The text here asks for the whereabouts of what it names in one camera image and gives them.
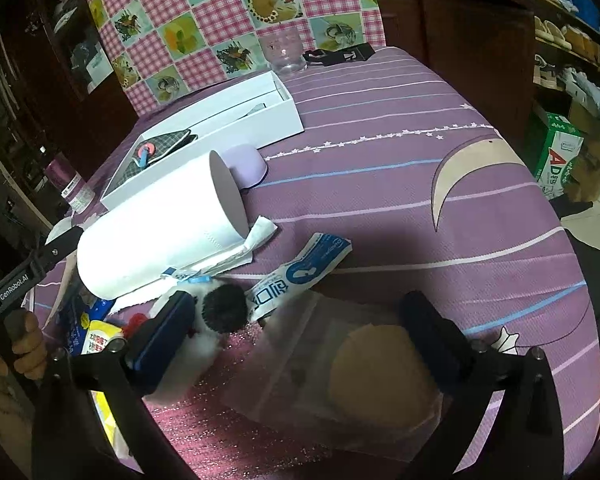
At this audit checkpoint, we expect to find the beige slipper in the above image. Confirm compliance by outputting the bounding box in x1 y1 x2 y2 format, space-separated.
550 22 573 48
534 16 556 43

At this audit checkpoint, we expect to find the green white carton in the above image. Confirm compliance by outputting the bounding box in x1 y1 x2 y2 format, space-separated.
527 110 586 198

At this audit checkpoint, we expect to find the clear glass cup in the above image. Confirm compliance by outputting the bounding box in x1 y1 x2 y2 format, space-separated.
257 27 308 77

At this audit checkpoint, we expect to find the pink glitter sponge cloth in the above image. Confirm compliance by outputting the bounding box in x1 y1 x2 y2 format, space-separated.
142 327 341 468

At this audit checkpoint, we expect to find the blue white plaster packet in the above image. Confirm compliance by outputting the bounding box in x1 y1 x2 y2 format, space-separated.
250 232 353 323

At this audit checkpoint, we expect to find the purple bowl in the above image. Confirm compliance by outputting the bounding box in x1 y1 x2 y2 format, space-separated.
220 144 270 190

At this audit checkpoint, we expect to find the dark blue packet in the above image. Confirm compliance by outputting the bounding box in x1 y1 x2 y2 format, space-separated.
55 290 118 356

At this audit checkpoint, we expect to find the white sneaker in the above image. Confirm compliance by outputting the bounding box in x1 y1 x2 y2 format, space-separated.
534 55 567 92

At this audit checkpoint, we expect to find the purple bottle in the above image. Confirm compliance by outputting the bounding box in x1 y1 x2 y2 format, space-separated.
44 157 95 213

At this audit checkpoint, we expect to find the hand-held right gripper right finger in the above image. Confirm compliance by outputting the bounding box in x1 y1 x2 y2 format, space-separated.
400 290 566 480

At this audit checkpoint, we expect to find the black strap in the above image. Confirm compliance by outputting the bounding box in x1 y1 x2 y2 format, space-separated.
302 42 376 67

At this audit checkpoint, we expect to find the clear zip bag beige pad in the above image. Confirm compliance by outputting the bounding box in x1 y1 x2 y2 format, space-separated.
220 290 448 463

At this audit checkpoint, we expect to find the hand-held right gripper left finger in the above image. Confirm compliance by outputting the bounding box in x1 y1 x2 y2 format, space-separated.
30 290 198 480

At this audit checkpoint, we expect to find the grey plaid pouch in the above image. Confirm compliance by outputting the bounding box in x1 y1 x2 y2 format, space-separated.
112 129 196 183

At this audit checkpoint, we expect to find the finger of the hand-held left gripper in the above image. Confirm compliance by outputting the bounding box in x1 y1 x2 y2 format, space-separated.
27 230 85 286

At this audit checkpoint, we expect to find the person's left hand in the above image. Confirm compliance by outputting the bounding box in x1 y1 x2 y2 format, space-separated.
0 310 49 383

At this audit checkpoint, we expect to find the blue bag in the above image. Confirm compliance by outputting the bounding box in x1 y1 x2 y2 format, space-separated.
565 0 600 31

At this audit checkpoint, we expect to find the yellow snack packet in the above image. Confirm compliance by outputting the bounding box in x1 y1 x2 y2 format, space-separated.
77 310 131 453

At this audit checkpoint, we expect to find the white cardboard box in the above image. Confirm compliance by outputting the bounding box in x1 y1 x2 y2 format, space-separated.
100 70 304 213

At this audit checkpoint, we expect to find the purple striped tablecloth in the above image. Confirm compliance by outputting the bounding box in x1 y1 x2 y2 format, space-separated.
27 45 600 476

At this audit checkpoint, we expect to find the black cloth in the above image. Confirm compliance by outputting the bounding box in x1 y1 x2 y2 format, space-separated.
547 192 600 361

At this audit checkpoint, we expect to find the dark wooden cabinet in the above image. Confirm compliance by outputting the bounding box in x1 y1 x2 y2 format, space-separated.
0 0 146 221

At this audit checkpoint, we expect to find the red blue round toy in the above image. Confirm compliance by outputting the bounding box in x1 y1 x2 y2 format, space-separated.
131 141 157 168

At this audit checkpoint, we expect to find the pink checked patchwork chair cover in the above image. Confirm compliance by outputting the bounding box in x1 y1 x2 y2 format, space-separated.
80 0 387 116

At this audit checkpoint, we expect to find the brown cardboard box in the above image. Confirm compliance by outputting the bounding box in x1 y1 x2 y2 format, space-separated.
569 100 600 202

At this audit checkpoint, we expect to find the white paper roll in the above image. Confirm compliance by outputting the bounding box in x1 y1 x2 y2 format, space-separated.
76 150 251 300

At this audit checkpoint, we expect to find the brown wooden wardrobe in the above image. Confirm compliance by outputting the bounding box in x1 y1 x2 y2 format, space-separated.
370 0 537 147

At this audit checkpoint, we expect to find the black white plush toy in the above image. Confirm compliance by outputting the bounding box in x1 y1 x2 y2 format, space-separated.
125 280 249 403

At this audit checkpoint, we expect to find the white crumpled paper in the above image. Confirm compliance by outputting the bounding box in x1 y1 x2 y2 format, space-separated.
45 220 86 247

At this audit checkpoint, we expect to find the wooden shoe shelf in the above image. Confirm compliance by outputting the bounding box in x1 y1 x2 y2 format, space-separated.
525 0 600 111

